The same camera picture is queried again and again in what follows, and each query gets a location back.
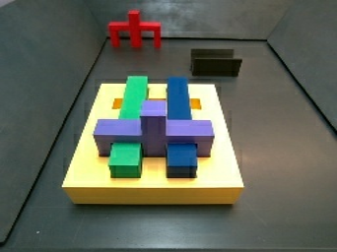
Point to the green long block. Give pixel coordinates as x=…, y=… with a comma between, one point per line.
x=126, y=154

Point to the yellow base board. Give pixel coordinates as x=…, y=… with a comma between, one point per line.
x=90, y=185

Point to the black block holder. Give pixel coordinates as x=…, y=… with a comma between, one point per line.
x=214, y=62

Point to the red cross-shaped block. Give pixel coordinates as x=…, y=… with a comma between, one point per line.
x=135, y=26

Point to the blue long block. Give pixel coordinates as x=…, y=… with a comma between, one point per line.
x=182, y=160

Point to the purple cross-shaped block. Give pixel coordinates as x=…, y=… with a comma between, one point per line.
x=154, y=131

